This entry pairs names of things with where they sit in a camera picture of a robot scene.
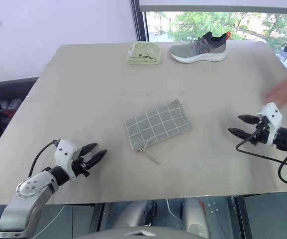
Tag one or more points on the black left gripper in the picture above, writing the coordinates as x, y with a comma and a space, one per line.
79, 166

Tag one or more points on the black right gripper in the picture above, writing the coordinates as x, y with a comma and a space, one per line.
262, 132

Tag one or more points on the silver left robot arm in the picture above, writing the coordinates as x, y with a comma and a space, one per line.
31, 196

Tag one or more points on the grey checked cloth pouch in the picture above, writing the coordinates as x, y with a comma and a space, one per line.
158, 124

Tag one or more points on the silver robot left leg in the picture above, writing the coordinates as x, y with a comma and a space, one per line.
133, 214

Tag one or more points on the silver robot leg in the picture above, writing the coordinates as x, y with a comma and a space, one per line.
195, 216
133, 214

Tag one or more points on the grey sneaker with white sole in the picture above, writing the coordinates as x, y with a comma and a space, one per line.
200, 49

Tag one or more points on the grey robot torso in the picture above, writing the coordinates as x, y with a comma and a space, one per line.
143, 232

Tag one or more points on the silver robot right leg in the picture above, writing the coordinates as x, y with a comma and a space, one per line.
195, 216

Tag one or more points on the light green folded cloth pouch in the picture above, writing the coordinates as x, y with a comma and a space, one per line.
144, 53

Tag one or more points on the white roller blind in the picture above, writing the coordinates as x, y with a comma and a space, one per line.
220, 5

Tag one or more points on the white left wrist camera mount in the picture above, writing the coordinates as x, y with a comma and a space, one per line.
65, 152

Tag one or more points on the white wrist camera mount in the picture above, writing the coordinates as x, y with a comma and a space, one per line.
273, 119
65, 152

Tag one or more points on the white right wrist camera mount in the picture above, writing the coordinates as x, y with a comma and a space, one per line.
273, 119

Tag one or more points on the black window frame post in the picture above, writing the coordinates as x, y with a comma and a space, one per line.
139, 21

